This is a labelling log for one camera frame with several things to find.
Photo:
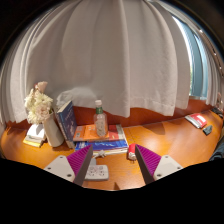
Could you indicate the orange book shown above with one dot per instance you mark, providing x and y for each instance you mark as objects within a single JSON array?
[{"x": 86, "y": 132}]

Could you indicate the white vase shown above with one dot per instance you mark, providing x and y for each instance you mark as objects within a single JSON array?
[{"x": 53, "y": 131}]

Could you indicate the clear bottle with green label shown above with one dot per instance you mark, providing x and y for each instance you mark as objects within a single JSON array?
[{"x": 100, "y": 123}]

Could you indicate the white and pink flower bouquet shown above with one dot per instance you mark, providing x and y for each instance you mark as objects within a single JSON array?
[{"x": 39, "y": 105}]

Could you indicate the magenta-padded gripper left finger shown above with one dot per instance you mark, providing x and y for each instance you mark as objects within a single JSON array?
[{"x": 61, "y": 166}]

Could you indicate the red and white charger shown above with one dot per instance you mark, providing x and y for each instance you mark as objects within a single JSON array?
[{"x": 132, "y": 151}]

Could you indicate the white power strip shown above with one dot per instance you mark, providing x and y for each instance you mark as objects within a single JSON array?
[{"x": 98, "y": 171}]

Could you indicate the upright blue book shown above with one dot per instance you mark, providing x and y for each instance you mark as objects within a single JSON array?
[{"x": 67, "y": 121}]

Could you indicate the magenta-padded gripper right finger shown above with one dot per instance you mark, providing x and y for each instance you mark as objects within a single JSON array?
[{"x": 165, "y": 166}]

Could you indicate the red booklet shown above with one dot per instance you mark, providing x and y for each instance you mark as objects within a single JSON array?
[{"x": 197, "y": 120}]

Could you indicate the dark bag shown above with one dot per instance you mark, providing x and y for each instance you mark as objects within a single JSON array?
[{"x": 218, "y": 150}]

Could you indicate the yellow book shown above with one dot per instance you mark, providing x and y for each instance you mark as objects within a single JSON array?
[{"x": 31, "y": 142}]

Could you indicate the white book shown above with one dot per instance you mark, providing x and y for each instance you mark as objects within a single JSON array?
[{"x": 36, "y": 131}]

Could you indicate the white curtain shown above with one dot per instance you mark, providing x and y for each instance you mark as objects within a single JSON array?
[{"x": 106, "y": 56}]

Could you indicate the small dark grey object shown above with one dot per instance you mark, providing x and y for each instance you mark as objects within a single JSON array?
[{"x": 207, "y": 130}]

